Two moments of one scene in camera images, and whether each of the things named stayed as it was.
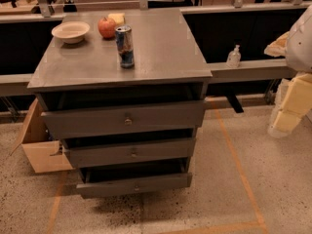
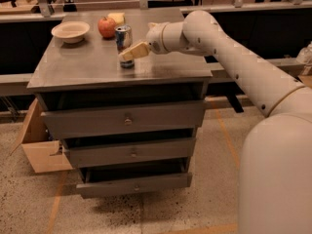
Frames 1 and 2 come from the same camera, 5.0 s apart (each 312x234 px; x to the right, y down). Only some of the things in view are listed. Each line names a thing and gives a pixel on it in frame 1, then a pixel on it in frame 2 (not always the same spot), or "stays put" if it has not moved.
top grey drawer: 121,120 stays put
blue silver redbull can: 123,34 stays put
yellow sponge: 119,18 stays put
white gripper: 300,46 → 155,39
